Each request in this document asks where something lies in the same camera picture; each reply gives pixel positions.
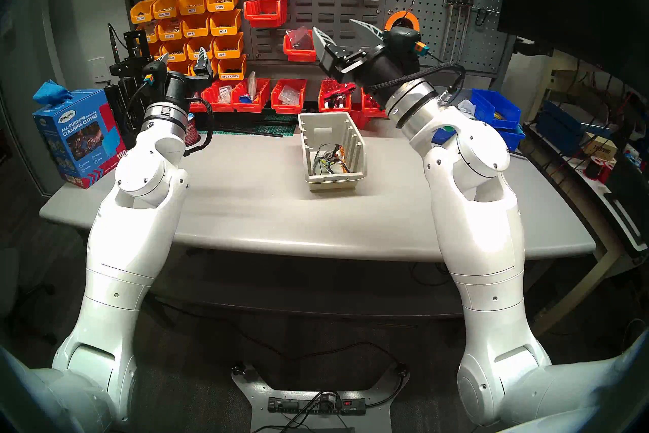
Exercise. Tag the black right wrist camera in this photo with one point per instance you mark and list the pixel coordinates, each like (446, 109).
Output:
(403, 39)

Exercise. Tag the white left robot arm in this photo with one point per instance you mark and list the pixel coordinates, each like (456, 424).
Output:
(132, 244)

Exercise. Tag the beige plastic storage bin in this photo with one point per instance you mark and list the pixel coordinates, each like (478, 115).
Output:
(324, 125)

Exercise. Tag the black power strip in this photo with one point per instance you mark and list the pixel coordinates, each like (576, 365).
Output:
(299, 405)

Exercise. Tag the grey workbench lower shelf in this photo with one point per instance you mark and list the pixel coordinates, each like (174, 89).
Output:
(324, 297)

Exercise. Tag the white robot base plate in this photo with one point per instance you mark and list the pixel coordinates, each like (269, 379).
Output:
(258, 417)

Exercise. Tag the red thread spool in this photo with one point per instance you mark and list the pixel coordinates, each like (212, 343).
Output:
(606, 170)

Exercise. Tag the blue plastic bin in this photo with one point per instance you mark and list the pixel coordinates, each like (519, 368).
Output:
(514, 139)
(489, 99)

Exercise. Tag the red spool blue label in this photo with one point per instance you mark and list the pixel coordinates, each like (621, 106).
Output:
(192, 132)

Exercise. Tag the orange tape roll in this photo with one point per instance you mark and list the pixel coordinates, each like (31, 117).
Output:
(403, 14)

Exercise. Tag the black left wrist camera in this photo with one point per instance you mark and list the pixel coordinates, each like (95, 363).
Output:
(151, 73)

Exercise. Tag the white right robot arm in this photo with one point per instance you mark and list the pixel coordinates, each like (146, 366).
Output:
(481, 244)

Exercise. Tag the white wall plate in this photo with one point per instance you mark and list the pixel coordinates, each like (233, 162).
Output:
(101, 70)

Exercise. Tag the clear plastic parts bag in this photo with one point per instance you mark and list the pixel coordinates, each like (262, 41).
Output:
(225, 94)
(290, 94)

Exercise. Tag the small cardboard box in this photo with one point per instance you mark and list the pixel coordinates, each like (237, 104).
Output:
(601, 148)

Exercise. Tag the black metal stand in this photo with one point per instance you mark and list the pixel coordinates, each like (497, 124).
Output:
(127, 46)

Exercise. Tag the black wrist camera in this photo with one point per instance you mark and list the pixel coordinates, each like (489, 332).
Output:
(403, 39)
(151, 73)

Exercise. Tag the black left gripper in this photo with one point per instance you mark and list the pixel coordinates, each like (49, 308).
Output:
(178, 88)

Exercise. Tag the blue cleaning cloth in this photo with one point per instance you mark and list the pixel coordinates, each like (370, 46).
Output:
(50, 93)

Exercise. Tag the blue cleaning cloths box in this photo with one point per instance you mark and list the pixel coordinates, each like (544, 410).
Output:
(76, 143)

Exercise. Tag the green white wipes box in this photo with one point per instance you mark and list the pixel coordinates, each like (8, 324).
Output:
(466, 107)

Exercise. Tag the dark blue crate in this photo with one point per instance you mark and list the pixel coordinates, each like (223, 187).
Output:
(555, 125)

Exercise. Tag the dark plastic parts bag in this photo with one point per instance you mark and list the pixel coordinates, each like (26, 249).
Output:
(299, 38)

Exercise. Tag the tall clear plastic bag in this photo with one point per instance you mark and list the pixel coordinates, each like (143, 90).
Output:
(252, 87)

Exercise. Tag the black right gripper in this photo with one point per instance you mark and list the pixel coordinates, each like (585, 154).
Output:
(385, 72)

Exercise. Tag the safety glasses orange temples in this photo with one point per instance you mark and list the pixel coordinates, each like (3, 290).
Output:
(340, 164)

